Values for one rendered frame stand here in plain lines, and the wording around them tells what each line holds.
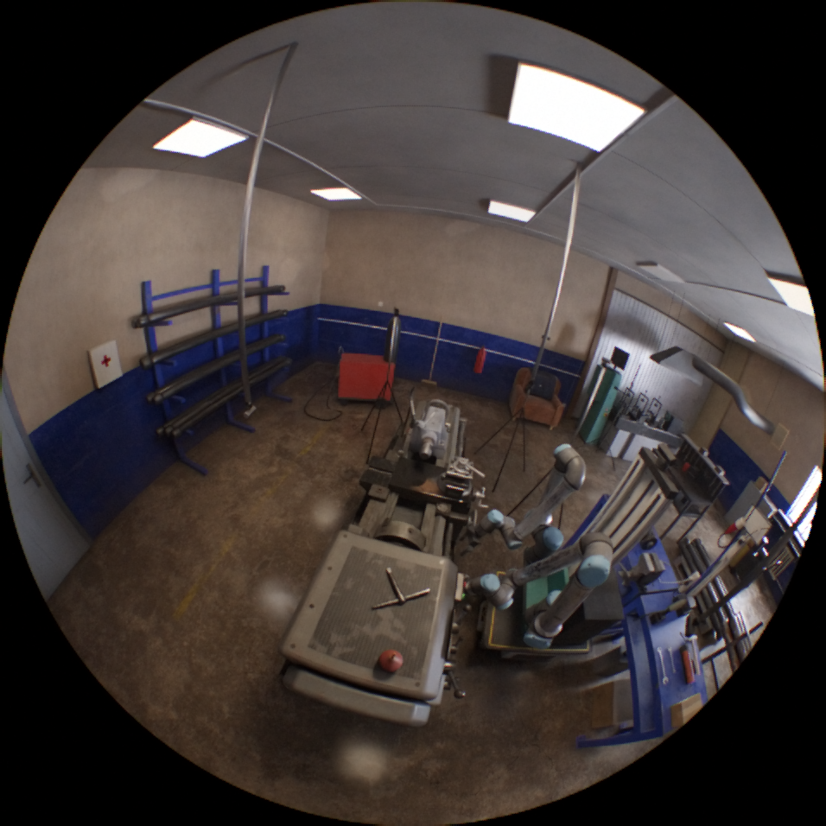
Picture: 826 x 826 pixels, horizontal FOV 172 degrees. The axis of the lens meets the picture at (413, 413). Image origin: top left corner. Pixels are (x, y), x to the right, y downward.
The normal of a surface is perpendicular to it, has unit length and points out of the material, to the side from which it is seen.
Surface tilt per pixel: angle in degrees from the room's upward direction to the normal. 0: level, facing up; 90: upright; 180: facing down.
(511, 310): 90
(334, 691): 0
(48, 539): 90
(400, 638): 0
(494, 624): 0
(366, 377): 90
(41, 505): 90
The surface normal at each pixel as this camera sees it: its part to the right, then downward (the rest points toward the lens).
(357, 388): 0.15, 0.51
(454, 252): -0.20, 0.45
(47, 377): 0.97, 0.23
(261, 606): 0.15, -0.86
